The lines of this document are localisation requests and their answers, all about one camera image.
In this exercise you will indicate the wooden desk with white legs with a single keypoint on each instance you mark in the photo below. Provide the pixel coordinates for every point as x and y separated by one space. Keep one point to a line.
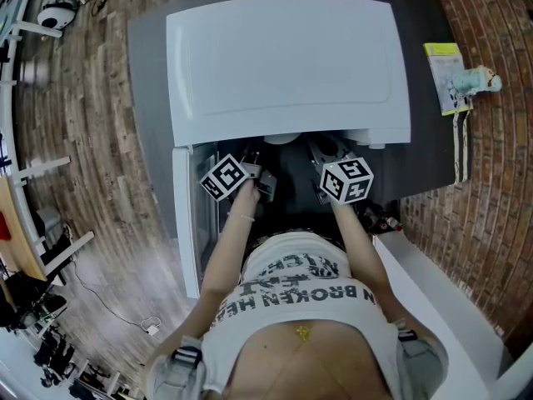
18 231

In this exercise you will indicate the glass-topped table white legs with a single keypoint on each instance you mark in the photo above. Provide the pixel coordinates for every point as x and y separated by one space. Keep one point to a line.
16 11

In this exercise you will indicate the pale teal plush toy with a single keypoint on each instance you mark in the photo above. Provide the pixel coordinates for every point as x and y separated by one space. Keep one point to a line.
474 79

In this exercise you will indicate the white low platform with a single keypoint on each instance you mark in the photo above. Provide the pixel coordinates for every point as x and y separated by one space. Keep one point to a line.
437 306

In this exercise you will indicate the red-capped small bottle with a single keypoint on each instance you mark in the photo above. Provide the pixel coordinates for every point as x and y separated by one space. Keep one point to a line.
393 223

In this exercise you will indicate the black table with white legs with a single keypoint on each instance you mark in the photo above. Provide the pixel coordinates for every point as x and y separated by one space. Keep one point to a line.
145 98

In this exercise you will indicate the white microwave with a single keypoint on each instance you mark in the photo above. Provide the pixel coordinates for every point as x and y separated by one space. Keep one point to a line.
283 69

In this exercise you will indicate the person's torso in white shirt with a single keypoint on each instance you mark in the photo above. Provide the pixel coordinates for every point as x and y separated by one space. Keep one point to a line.
300 294

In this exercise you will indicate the yellow-green booklet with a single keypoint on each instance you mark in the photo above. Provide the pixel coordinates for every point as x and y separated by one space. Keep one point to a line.
441 65

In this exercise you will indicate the person's right forearm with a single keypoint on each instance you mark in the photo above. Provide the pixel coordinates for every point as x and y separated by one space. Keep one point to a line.
358 244

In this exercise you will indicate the person's black shorts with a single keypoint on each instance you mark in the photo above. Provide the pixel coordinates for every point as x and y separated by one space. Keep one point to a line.
300 223

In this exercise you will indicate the white panda-faced round device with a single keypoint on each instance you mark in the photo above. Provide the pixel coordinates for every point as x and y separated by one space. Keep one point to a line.
58 13

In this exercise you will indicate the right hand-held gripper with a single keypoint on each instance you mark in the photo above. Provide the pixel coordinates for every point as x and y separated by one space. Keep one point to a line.
347 179

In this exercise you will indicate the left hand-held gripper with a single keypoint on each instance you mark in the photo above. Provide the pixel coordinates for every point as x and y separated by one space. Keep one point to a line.
225 177

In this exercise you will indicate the red cloth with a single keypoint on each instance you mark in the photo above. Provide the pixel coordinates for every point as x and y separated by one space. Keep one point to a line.
4 226

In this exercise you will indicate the person's left forearm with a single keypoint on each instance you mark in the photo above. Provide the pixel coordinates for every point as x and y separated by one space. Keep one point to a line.
227 248

